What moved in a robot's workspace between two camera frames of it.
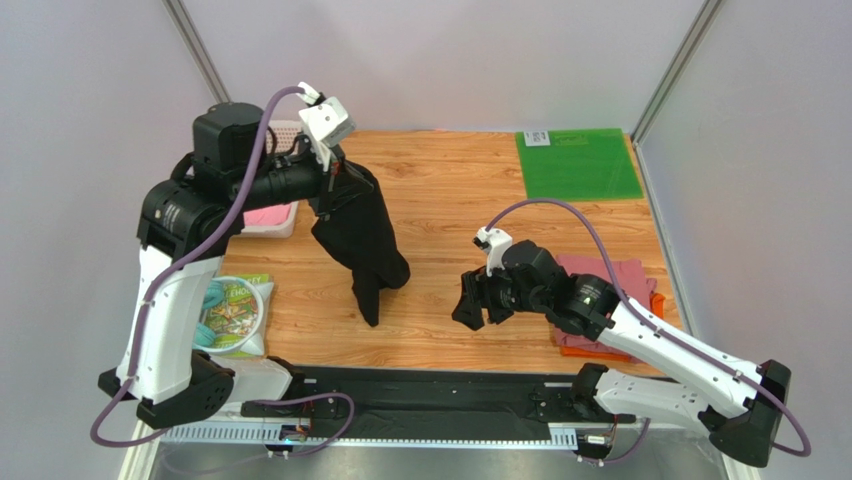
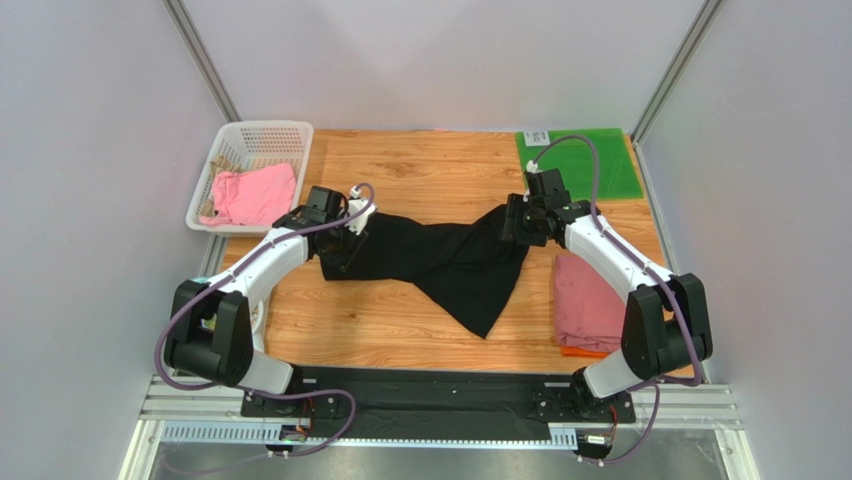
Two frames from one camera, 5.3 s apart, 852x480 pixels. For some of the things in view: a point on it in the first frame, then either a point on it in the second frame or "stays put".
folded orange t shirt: [658, 301] stays put
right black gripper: [483, 292] -> [517, 222]
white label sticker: [536, 138] stays put
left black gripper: [347, 185] -> [343, 259]
